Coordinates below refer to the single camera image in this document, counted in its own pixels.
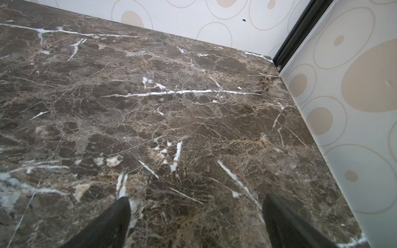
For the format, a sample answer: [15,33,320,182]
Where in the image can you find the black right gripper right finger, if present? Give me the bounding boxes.
[262,194,337,248]

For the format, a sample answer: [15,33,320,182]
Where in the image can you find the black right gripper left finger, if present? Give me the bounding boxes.
[61,196,131,248]

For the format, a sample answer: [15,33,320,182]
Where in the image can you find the black corner frame post right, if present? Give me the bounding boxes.
[273,0,333,72]

